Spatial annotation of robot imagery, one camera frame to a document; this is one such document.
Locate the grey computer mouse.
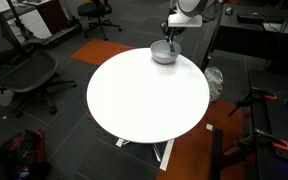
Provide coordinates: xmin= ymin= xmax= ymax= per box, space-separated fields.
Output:
xmin=224 ymin=5 xmax=234 ymax=16

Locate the white table base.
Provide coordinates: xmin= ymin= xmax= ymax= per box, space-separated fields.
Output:
xmin=115 ymin=137 xmax=176 ymax=172

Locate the black mesh office chair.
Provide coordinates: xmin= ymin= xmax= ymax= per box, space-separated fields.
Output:
xmin=0 ymin=4 xmax=78 ymax=118

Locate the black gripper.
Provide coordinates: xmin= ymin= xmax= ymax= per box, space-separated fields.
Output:
xmin=160 ymin=22 xmax=188 ymax=44

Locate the black office desk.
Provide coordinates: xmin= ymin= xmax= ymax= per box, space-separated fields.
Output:
xmin=200 ymin=3 xmax=288 ymax=73

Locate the white cabinet desk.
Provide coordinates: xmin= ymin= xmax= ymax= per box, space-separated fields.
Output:
xmin=0 ymin=0 xmax=54 ymax=42

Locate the black workbench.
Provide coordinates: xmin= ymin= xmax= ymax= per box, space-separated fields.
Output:
xmin=248 ymin=69 xmax=288 ymax=180

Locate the black clamp orange handle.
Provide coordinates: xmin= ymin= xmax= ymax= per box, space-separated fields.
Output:
xmin=227 ymin=87 xmax=278 ymax=118
xmin=235 ymin=128 xmax=288 ymax=153

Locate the red and black backpack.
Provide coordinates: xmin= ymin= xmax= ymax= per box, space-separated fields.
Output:
xmin=0 ymin=129 xmax=52 ymax=180

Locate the black flat device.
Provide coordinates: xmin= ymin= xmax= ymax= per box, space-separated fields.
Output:
xmin=236 ymin=12 xmax=267 ymax=25

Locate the brown wooden cabinet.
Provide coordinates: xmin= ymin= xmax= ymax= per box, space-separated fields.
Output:
xmin=36 ymin=0 xmax=68 ymax=35

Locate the crumpled white plastic bag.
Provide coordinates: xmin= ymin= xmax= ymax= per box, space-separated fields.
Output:
xmin=203 ymin=66 xmax=224 ymax=103

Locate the grey bowl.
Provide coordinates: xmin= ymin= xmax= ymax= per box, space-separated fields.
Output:
xmin=150 ymin=39 xmax=182 ymax=65

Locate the black electric scooter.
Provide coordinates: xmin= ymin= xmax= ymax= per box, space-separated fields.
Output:
xmin=7 ymin=0 xmax=84 ymax=48

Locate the small black office chair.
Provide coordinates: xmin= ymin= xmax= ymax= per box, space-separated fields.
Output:
xmin=77 ymin=0 xmax=123 ymax=42

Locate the green marker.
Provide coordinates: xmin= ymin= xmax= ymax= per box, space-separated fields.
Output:
xmin=168 ymin=40 xmax=177 ymax=54

